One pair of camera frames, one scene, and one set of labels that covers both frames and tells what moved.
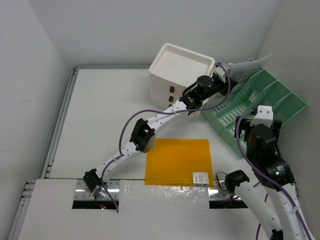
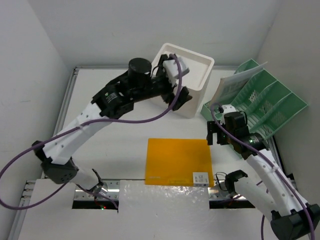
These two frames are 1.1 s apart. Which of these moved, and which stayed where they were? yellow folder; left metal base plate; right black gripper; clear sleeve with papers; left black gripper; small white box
Moved: clear sleeve with papers; left black gripper; right black gripper
Stayed: small white box; left metal base plate; yellow folder
